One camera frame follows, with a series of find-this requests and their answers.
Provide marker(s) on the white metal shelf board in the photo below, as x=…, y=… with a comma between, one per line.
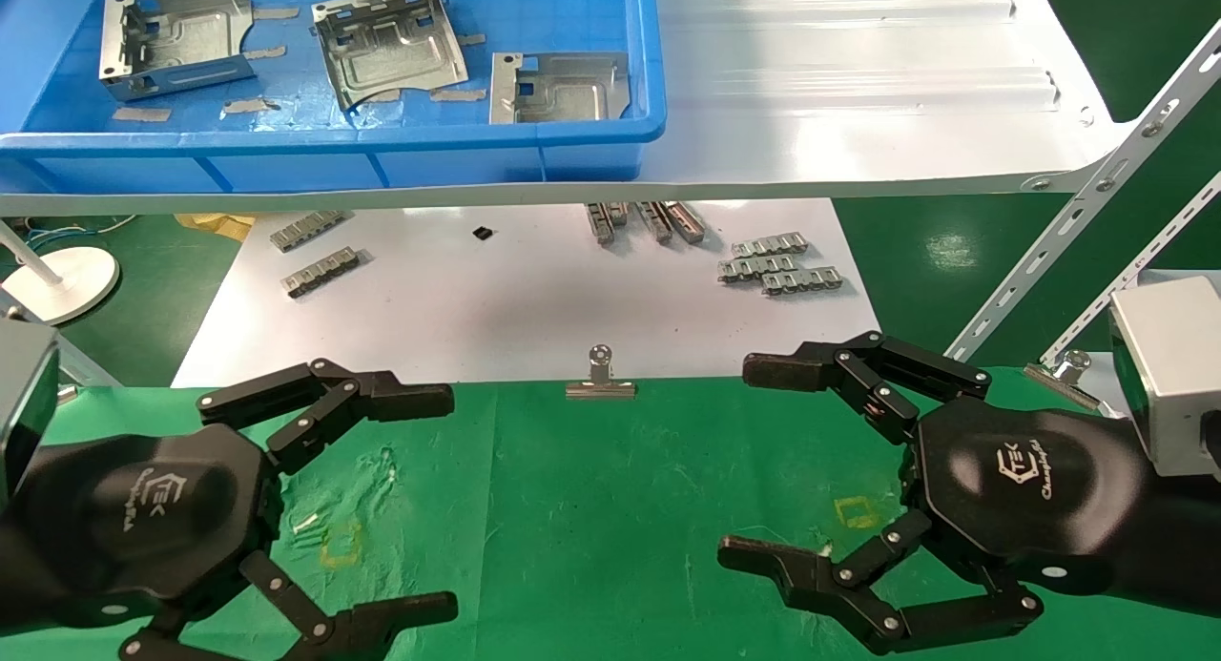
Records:
x=858, y=117

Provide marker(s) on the blue plastic bin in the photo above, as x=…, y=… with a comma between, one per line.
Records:
x=286, y=160

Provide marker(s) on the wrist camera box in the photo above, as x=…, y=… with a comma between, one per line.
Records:
x=24, y=403
x=1173, y=375

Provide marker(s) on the white sheet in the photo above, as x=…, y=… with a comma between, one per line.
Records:
x=496, y=308

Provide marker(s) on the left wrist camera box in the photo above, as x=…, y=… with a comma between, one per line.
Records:
x=24, y=403

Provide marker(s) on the white paper scrap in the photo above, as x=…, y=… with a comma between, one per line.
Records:
x=305, y=525

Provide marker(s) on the small black clip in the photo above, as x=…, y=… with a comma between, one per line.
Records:
x=484, y=233

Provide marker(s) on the green cloth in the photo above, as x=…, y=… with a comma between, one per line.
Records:
x=591, y=508

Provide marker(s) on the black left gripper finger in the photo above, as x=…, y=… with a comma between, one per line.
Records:
x=401, y=401

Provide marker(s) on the sheet metal bracket part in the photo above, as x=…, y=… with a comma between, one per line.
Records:
x=181, y=46
x=572, y=93
x=401, y=65

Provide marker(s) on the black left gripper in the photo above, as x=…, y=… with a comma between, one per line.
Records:
x=143, y=518

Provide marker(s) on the yellow crumpled scrap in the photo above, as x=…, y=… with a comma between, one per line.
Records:
x=217, y=225

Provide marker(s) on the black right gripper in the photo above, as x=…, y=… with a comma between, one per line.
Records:
x=1030, y=489

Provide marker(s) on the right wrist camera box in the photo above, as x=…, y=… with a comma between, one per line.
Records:
x=1173, y=375

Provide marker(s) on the notched metal strip part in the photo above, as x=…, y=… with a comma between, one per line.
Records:
x=305, y=230
x=754, y=268
x=771, y=244
x=322, y=272
x=801, y=280

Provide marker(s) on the metal channel rail part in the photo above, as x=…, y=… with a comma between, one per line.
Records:
x=687, y=222
x=620, y=213
x=655, y=222
x=601, y=224

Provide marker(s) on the white slotted angle bar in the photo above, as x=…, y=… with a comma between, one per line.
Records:
x=1078, y=208
x=1135, y=275

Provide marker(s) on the white round stand base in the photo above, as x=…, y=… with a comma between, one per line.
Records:
x=67, y=284

